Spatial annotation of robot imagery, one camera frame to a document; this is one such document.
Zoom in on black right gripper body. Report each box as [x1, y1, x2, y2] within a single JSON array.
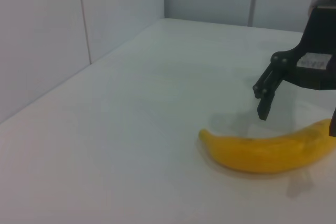
[[270, 5, 336, 91]]

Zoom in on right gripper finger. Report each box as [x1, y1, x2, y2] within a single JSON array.
[[328, 107, 336, 137], [253, 61, 289, 121]]

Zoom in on yellow banana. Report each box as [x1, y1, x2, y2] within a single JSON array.
[[198, 118, 333, 174]]

